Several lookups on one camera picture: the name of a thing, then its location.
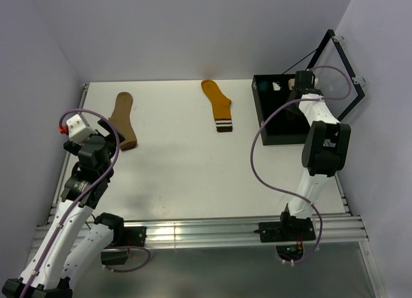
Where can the aluminium front frame rails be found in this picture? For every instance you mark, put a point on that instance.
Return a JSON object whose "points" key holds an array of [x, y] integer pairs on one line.
{"points": [[236, 232]]}

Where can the aluminium table edge rail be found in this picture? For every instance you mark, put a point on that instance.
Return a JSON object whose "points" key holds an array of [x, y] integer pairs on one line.
{"points": [[67, 149]]}

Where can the tan ribbed sock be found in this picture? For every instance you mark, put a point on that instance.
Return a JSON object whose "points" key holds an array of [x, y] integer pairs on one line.
{"points": [[120, 118]]}

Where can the mustard yellow striped-cuff sock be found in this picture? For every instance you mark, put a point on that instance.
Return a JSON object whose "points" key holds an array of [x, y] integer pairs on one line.
{"points": [[220, 106]]}

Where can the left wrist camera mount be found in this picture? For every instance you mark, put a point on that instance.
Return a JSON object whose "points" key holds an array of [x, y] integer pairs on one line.
{"points": [[77, 128]]}

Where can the dark brown striped-cuff sock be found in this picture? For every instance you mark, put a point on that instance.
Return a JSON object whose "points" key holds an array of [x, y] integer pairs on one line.
{"points": [[291, 116]]}

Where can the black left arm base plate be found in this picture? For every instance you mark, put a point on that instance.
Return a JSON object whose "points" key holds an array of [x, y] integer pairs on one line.
{"points": [[129, 236]]}

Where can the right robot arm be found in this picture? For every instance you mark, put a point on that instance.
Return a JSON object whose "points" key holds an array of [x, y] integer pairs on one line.
{"points": [[324, 151]]}

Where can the glass box lid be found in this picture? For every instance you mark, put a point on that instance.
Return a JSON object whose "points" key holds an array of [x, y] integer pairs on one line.
{"points": [[337, 76]]}

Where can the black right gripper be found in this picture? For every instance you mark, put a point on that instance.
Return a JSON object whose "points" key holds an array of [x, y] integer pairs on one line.
{"points": [[291, 107]]}

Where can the beige rolled sock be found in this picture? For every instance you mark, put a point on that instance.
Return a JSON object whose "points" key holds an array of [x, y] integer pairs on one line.
{"points": [[291, 84]]}

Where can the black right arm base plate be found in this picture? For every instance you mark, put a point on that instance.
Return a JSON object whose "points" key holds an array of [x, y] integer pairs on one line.
{"points": [[276, 231]]}

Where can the black storage box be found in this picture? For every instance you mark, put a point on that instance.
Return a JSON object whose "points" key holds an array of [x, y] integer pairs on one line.
{"points": [[279, 131]]}

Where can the white rolled sock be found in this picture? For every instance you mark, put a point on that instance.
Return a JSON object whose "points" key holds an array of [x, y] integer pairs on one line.
{"points": [[276, 87]]}

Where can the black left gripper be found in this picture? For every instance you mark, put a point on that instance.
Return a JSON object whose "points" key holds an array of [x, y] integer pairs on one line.
{"points": [[71, 146]]}

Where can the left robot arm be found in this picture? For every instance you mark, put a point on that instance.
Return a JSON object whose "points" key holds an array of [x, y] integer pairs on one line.
{"points": [[59, 262]]}

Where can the teal rolled sock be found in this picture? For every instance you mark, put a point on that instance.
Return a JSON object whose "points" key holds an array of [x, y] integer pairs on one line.
{"points": [[263, 86]]}

